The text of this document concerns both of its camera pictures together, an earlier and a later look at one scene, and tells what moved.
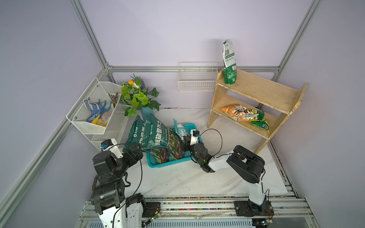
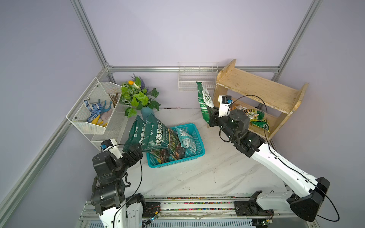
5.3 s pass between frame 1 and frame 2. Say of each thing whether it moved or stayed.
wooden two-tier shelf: stayed
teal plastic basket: stayed
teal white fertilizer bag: moved
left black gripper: stayed
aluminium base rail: stayed
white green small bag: moved
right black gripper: moved
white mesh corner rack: stayed
